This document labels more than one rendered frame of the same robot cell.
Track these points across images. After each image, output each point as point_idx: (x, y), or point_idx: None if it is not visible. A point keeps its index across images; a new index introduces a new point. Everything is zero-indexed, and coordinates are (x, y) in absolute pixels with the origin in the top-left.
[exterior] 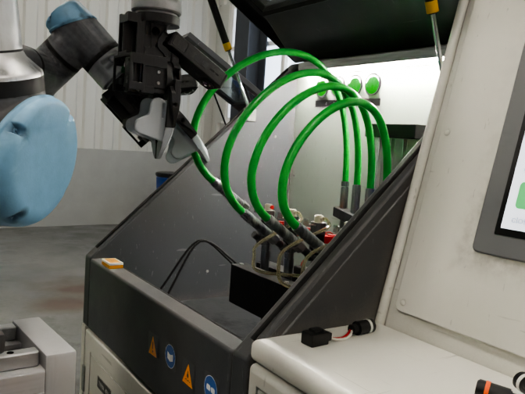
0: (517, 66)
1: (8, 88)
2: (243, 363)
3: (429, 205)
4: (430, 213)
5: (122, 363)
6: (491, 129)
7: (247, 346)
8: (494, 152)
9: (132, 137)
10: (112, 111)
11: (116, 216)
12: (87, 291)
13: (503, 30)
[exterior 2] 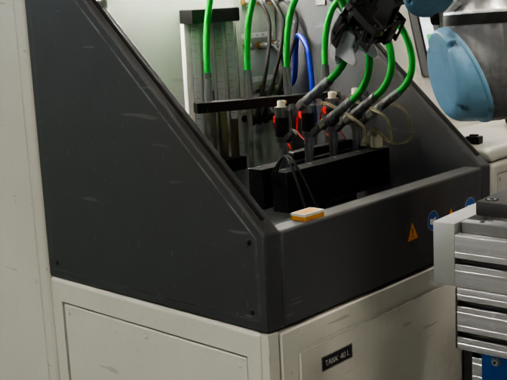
0: None
1: None
2: (489, 168)
3: (395, 59)
4: (398, 63)
5: (364, 295)
6: (401, 7)
7: (480, 160)
8: (408, 20)
9: (371, 41)
10: (390, 14)
11: None
12: (277, 281)
13: None
